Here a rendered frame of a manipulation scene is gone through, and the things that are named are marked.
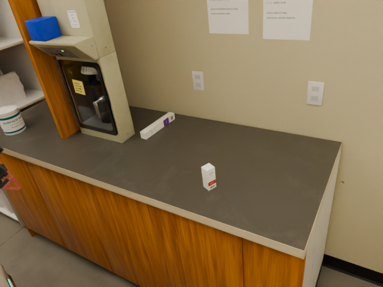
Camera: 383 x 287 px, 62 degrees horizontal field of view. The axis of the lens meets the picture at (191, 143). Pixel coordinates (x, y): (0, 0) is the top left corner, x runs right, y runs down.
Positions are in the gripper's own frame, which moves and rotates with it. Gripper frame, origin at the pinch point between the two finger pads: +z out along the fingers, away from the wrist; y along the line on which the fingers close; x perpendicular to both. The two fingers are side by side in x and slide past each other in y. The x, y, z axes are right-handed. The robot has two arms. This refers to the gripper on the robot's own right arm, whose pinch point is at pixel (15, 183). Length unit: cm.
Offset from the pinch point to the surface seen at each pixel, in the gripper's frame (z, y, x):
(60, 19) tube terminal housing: -30, 16, -70
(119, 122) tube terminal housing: 20, -1, -53
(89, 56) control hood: -17, -3, -64
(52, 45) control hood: -27, 9, -58
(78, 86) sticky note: -2, 17, -54
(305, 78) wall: 34, -70, -117
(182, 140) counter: 40, -27, -65
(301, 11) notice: 7, -66, -129
